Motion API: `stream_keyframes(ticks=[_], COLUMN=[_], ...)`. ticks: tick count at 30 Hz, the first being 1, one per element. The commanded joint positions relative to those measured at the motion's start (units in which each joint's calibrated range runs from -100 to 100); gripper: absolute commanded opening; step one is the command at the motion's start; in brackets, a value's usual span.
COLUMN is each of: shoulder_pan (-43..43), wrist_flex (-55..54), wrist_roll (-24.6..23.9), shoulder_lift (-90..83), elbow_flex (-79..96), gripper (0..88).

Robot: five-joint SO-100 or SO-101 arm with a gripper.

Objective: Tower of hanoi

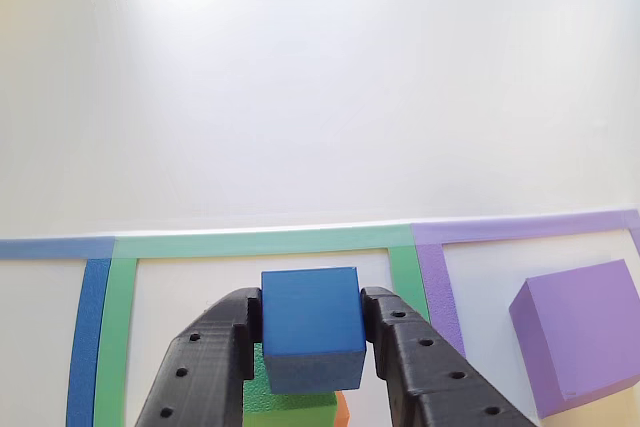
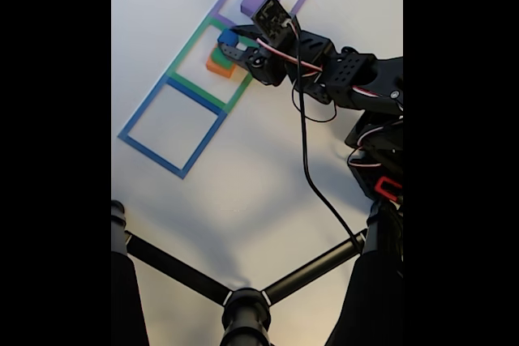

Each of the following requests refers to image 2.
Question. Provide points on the black tripod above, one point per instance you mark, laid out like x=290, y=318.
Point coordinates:
x=243, y=313

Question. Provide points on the large orange cube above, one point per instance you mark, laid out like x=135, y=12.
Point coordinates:
x=221, y=71

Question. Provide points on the medium green cube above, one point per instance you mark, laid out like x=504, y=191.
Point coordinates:
x=219, y=60

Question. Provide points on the red clamp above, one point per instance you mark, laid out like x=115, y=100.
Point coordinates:
x=381, y=188

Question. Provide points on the gripper camera board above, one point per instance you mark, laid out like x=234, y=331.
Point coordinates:
x=271, y=15

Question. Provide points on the blue square tape frame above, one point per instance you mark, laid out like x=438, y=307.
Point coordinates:
x=154, y=157

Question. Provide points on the small blue cube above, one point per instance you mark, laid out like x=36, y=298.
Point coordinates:
x=227, y=37

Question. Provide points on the green square tape frame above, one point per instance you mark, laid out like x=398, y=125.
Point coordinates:
x=194, y=86

